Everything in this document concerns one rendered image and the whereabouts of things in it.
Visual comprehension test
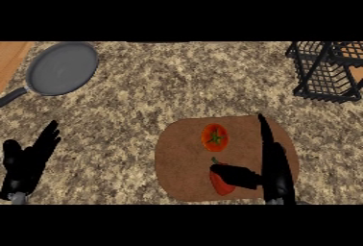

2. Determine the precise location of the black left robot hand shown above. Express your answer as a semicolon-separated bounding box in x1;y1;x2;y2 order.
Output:
0;119;62;202

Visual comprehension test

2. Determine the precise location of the black wire tiered basket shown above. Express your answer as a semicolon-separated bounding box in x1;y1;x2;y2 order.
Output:
285;41;363;104

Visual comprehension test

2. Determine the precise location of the grey frying pan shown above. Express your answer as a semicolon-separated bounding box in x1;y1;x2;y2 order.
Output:
0;41;100;108

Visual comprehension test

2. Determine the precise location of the red tomato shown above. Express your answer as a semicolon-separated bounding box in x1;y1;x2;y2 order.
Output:
199;123;230;153

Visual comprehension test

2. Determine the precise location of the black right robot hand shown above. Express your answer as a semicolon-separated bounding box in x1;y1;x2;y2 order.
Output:
208;113;298;206

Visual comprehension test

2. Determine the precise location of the red chili pepper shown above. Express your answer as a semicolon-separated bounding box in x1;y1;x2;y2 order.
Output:
208;156;236;197

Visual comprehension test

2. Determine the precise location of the brown wooden cutting board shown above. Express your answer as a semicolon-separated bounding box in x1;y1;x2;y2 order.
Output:
155;115;301;203

